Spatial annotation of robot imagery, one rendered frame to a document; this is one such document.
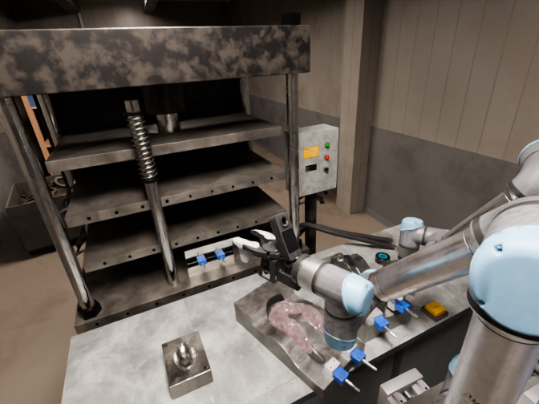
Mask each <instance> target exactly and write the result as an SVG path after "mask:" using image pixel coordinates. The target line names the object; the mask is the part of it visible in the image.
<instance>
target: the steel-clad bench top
mask: <svg viewBox="0 0 539 404"><path fill-rule="evenodd" d="M400 228H401V224H399V225H396V226H394V227H391V228H388V229H385V230H383V231H380V232H376V233H373V234H371V235H372V236H381V237H386V238H391V239H395V242H394V244H393V245H397V249H396V250H393V249H389V248H384V247H379V246H376V245H372V244H367V243H363V242H360V241H356V240H353V241H350V242H347V243H345V244H341V245H338V246H335V247H333V248H329V249H327V250H324V251H321V252H317V253H315V254H312V255H310V256H313V257H317V258H318V259H322V258H325V257H328V256H331V255H334V254H336V253H342V254H343V255H347V254H348V255H352V254H355V253H358V254H359V255H360V256H361V257H363V259H364V260H365V261H366V262H367V263H368V264H369V266H370V267H371V269H373V270H378V269H381V268H382V267H383V266H382V265H379V264H377V263H376V262H375V254H376V253H380V252H382V253H387V254H388V255H390V257H391V258H390V261H395V260H398V258H397V256H398V254H397V252H398V246H399V235H400ZM388 244H392V243H388ZM265 282H267V280H266V279H265V278H263V277H260V276H258V273H256V274H254V275H252V276H249V277H245V278H242V279H240V280H237V281H233V282H230V283H228V284H225V285H222V286H219V287H216V288H214V289H210V290H207V291H204V292H202V293H198V294H196V295H193V296H191V297H186V298H184V299H181V300H179V301H174V302H172V303H169V304H167V305H163V306H161V307H158V308H155V309H151V310H149V311H146V312H143V313H140V314H137V315H135V316H132V317H128V318H125V319H123V320H120V321H116V322H113V323H111V324H109V325H105V326H102V327H99V328H97V329H93V330H90V331H87V332H86V333H81V334H79V335H76V336H74V337H71V343H70V349H69V354H68V360H67V370H66V376H65V382H64V387H63V397H62V403H61V404H291V403H293V402H296V401H297V400H298V399H300V398H303V397H305V396H306V395H308V394H310V393H312V392H313V390H312V389H311V388H310V387H309V386H307V385H306V384H305V383H304V382H303V381H302V380H301V379H300V378H299V377H297V376H296V375H295V374H294V373H293V372H292V371H291V370H290V369H289V368H287V367H286V366H285V365H284V364H283V363H282V362H281V361H280V360H279V359H277V358H276V357H275V356H274V355H273V354H272V353H271V352H270V351H268V349H267V348H266V347H264V346H263V344H262V343H260V342H259V341H258V340H257V339H256V338H255V337H254V336H253V335H252V334H251V333H249V332H248V331H247V330H246V329H245V328H244V327H243V326H242V325H240V324H239V323H238V322H237V320H236V314H235V308H234V302H235V301H237V300H239V299H240V298H242V297H244V296H245V295H246V294H248V293H250V292H251V291H253V290H254V289H256V288H257V287H258V286H260V285H262V284H264V283H265ZM468 284H469V275H467V276H465V277H461V278H458V279H455V280H453V281H449V282H446V283H443V284H441V285H437V286H434V287H431V288H429V289H425V290H422V291H419V292H417V293H415V296H411V295H407V296H406V297H405V299H406V300H408V301H409V302H410V303H412V304H413V308H412V312H414V313H416V314H417V315H419V318H416V317H414V316H413V315H411V320H410V321H408V322H406V323H404V324H402V325H400V326H398V327H396V328H394V329H392V330H391V332H392V333H393V334H394V335H396V338H394V337H392V335H391V334H389V333H388V332H386V333H384V334H382V335H380V336H378V337H376V338H374V339H372V340H370V341H368V342H366V343H365V350H364V353H365V354H366V359H365V360H366V361H367V362H369V361H371V360H373V359H375V358H377V357H378V356H380V355H382V354H385V353H386V352H388V351H389V350H391V349H394V348H395V347H397V346H398V345H401V344H403V343H404V342H406V341H408V340H410V339H412V338H414V337H416V336H418V335H419V334H421V333H423V332H425V331H427V330H429V329H430V328H432V327H434V326H436V325H438V324H439V323H441V322H443V321H446V320H447V319H449V318H450V317H453V316H455V315H457V314H458V313H460V312H462V311H464V310H466V309H468V308H469V307H470V306H469V304H468V302H467V298H466V293H467V290H468ZM294 293H295V294H297V295H298V296H300V297H301V298H303V299H305V300H307V301H310V302H313V303H315V304H316V305H319V306H321V307H323V308H324V301H325V300H324V299H323V298H321V297H319V296H317V295H316V294H313V293H312V292H310V291H308V290H306V289H304V288H301V289H300V290H299V291H296V290H294ZM433 301H435V302H437V303H438V304H440V305H441V306H443V307H444V308H445V309H446V311H448V312H449V314H448V316H447V317H445V318H443V319H441V320H439V321H437V322H434V321H433V320H432V319H431V318H430V317H428V316H427V315H426V314H425V313H423V312H422V311H421V307H423V306H425V305H427V304H429V303H431V302H433ZM189 318H190V319H189ZM197 330H198V331H199V334H200V336H201V340H202V343H203V346H204V348H205V352H206V355H207V358H208V360H209V364H210V367H211V371H212V374H213V382H211V383H209V384H208V385H206V386H202V387H201V388H199V389H197V390H194V391H192V392H190V393H188V394H185V395H183V396H181V397H179V398H177V399H174V400H172V395H171V392H170V389H169V386H168V378H167V374H166V369H165V364H164V355H163V351H162V346H161V344H164V343H166V342H168V341H171V340H174V339H176V338H179V337H182V336H184V335H186V334H189V333H192V332H193V331H194V332H195V331H197ZM211 388H212V389H211ZM213 396H214V397H213Z"/></svg>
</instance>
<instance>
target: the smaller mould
mask: <svg viewBox="0 0 539 404"><path fill-rule="evenodd" d="M161 346H162V351H163V355H164V364H165V369H166V374H167V378H168V386H169V389H170V392H171V395H172V400H174V399H177V398H179V397H181V396H183V395H185V394H188V393H190V392H192V391H194V390H197V389H199V388H201V387H202V386H206V385H208V384H209V383H211V382H213V374H212V370H211V367H210V364H209V360H208V358H207V355H206V352H205V348H204V346H203V343H202V340H201V336H200V334H199V331H198V330H197V331H195V332H192V333H189V334H186V335H184V336H182V337H179V338H176V339H174V340H171V341H168V342H166V343H164V344H161Z"/></svg>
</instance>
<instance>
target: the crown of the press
mask: <svg viewBox="0 0 539 404"><path fill-rule="evenodd" d="M281 17H282V25H281V26H178V27H125V28H72V29H19V30H0V98H7V97H17V96H27V95H45V94H55V93H66V92H76V91H94V90H104V89H114V88H124V87H139V89H140V96H141V100H142V104H143V108H144V111H145V114H146V115H154V116H155V117H156V123H157V127H158V132H159V133H173V132H177V131H180V130H181V129H180V120H179V115H178V112H182V111H186V109H187V107H186V102H185V97H184V88H183V83H191V82H201V81H211V80H221V79H239V78H249V77H259V76H269V75H288V74H297V73H307V72H310V25H301V13H296V12H290V13H284V14H281Z"/></svg>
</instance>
